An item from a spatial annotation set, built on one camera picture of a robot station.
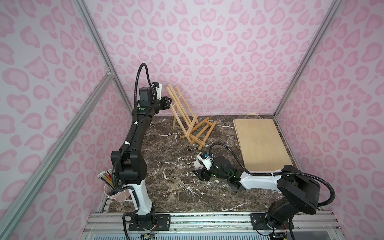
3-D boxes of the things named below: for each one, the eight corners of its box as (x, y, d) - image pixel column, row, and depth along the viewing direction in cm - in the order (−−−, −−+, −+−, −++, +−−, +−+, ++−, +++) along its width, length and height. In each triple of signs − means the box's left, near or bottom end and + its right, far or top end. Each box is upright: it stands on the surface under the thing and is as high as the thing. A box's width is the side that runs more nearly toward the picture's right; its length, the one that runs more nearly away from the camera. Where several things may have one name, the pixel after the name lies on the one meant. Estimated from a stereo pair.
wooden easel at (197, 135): (184, 143, 106) (183, 135, 99) (199, 118, 121) (199, 110, 114) (201, 150, 102) (201, 142, 95) (215, 123, 117) (216, 115, 110)
